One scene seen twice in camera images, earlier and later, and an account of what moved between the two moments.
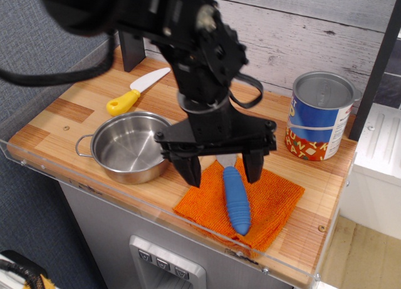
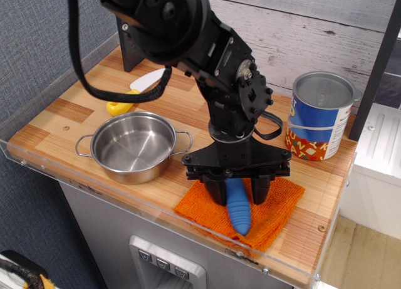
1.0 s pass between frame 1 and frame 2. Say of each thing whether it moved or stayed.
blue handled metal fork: stayed
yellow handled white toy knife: stayed
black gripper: moved
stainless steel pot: stayed
